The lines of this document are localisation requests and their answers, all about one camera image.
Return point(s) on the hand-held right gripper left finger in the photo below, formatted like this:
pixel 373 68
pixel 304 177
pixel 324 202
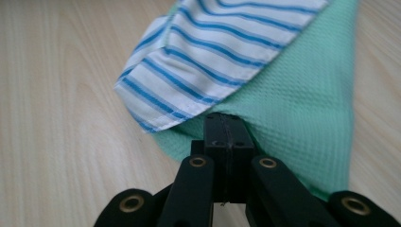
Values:
pixel 217 138

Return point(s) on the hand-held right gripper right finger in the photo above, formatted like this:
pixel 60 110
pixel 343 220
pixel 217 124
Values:
pixel 241 138

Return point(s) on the mint green knit garment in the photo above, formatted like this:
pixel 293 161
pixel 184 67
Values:
pixel 299 110

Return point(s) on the white blue striped cloth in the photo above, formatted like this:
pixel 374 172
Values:
pixel 205 63

